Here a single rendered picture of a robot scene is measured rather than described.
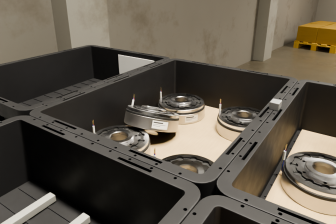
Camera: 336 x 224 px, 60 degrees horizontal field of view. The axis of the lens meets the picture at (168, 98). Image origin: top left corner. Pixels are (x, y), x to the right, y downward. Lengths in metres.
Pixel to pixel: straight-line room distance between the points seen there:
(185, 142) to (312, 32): 5.22
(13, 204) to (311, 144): 0.50
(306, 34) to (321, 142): 5.14
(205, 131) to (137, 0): 1.98
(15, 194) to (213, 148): 0.32
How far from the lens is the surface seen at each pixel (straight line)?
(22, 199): 0.47
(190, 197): 0.27
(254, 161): 0.36
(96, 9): 2.00
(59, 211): 0.43
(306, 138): 0.62
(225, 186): 0.29
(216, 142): 0.55
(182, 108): 0.61
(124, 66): 0.83
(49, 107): 0.48
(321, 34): 5.65
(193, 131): 0.59
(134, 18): 2.47
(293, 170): 0.45
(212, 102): 0.70
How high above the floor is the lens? 1.11
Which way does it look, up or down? 22 degrees down
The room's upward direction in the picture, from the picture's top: straight up
